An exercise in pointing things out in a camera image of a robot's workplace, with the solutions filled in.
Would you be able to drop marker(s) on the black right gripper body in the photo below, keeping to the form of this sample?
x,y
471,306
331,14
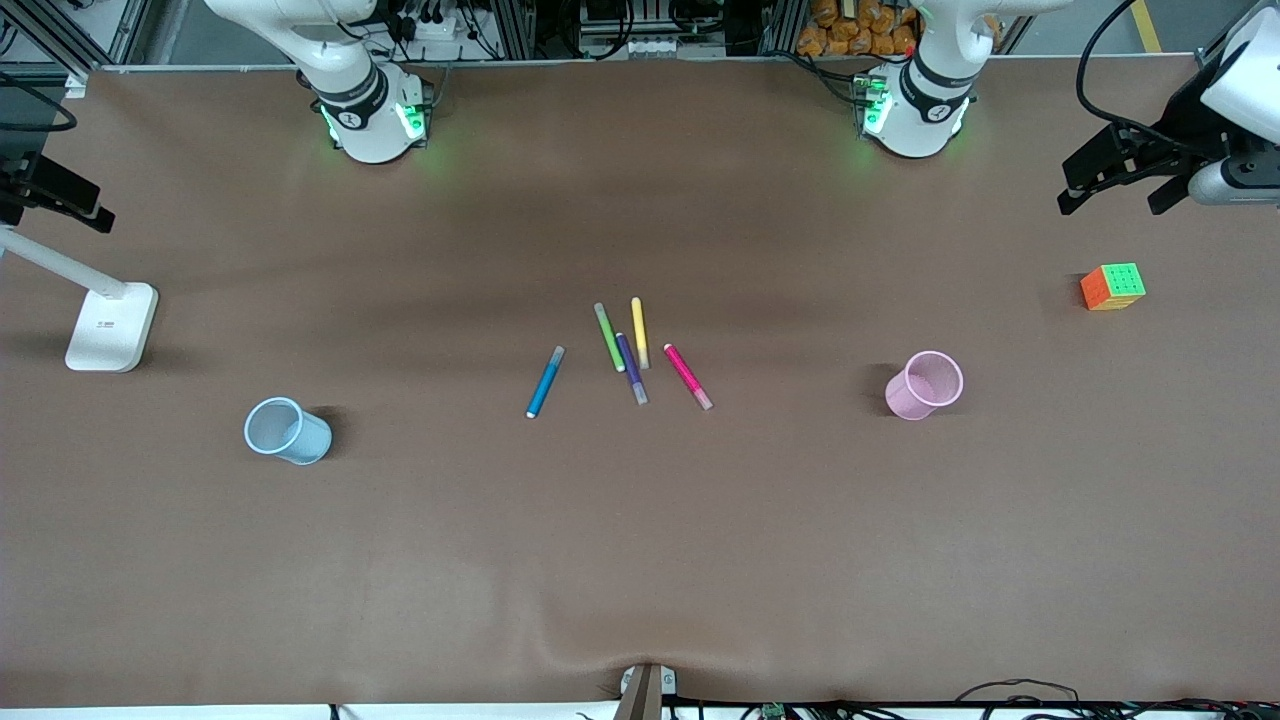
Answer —
x,y
22,178

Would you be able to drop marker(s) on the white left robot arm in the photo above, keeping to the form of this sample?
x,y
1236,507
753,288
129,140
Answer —
x,y
918,125

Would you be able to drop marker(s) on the blue marker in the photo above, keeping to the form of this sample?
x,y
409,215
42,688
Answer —
x,y
545,384

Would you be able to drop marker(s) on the white desk lamp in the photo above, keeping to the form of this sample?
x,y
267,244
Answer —
x,y
112,330

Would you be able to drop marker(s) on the pink marker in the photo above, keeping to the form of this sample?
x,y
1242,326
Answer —
x,y
686,374

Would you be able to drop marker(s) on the orange snack bags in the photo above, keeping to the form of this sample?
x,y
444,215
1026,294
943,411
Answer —
x,y
850,30

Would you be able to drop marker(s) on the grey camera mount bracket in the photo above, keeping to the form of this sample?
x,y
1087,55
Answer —
x,y
642,695

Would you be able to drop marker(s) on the multicoloured puzzle cube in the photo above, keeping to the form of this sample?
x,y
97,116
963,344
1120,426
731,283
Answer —
x,y
1112,288

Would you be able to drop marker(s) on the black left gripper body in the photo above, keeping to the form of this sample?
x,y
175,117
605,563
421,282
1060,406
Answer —
x,y
1178,131

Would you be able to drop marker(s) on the green marker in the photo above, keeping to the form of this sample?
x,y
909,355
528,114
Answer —
x,y
607,335

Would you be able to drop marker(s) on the brown table mat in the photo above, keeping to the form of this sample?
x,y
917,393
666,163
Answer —
x,y
640,550

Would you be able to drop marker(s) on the blue mesh cup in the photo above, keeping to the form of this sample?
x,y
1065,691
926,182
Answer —
x,y
295,440

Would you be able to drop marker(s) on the white power strip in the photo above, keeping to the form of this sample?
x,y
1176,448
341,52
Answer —
x,y
432,30

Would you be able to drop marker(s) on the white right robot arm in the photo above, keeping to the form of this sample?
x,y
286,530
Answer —
x,y
362,130

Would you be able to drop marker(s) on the pink mesh cup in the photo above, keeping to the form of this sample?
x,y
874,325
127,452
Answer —
x,y
915,398

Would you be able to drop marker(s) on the yellow marker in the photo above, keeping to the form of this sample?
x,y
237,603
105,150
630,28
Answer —
x,y
639,330

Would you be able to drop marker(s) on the purple marker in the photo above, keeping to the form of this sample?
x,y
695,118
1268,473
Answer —
x,y
631,372

